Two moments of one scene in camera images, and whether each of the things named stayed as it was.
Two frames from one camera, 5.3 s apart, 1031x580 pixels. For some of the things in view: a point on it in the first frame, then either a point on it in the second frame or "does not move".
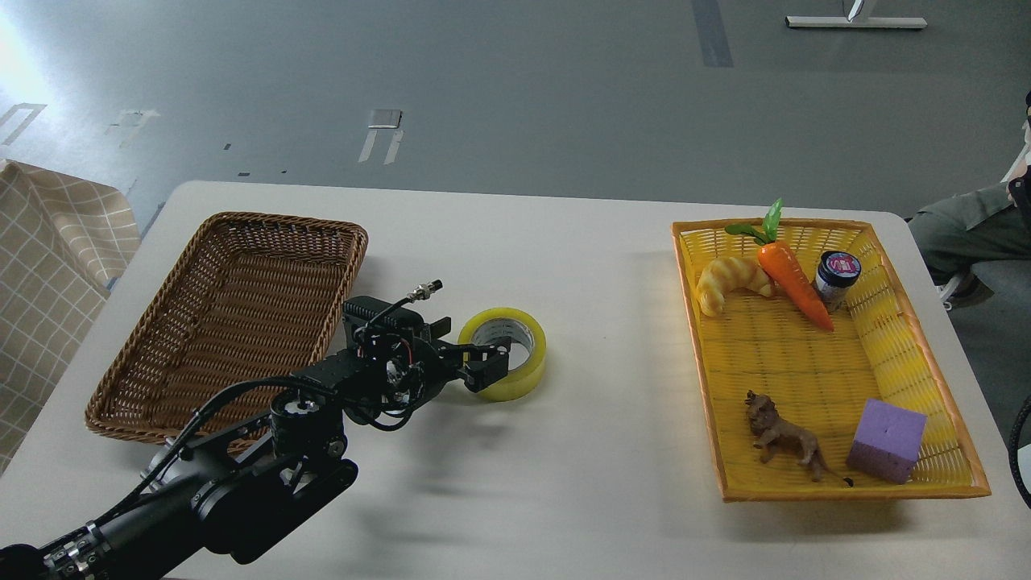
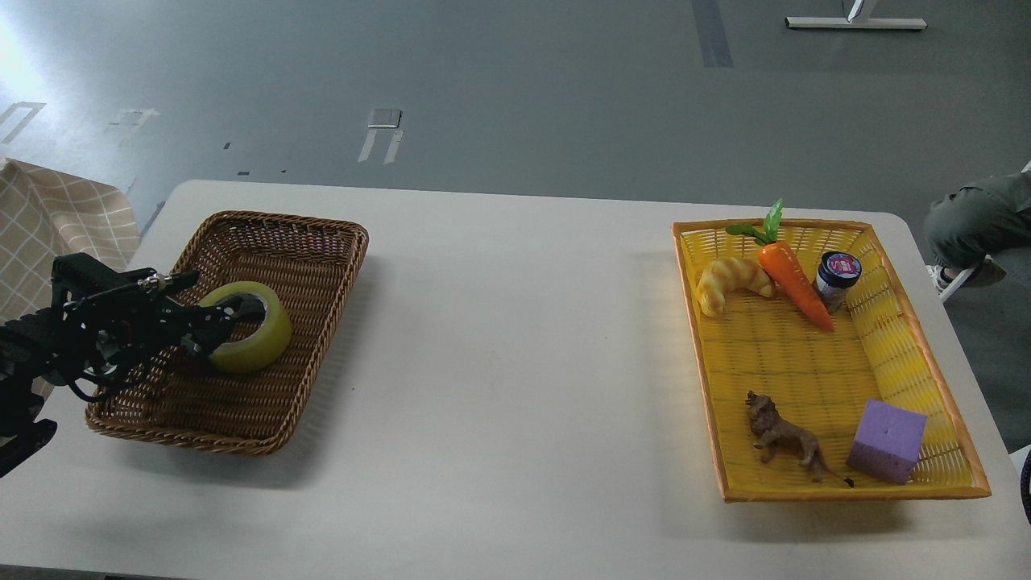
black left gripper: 420,366 to 126,336
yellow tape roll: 527,359 to 270,341
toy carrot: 782,262 does not move
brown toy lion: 771,430 does not move
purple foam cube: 888,441 does not move
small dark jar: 837,272 does not move
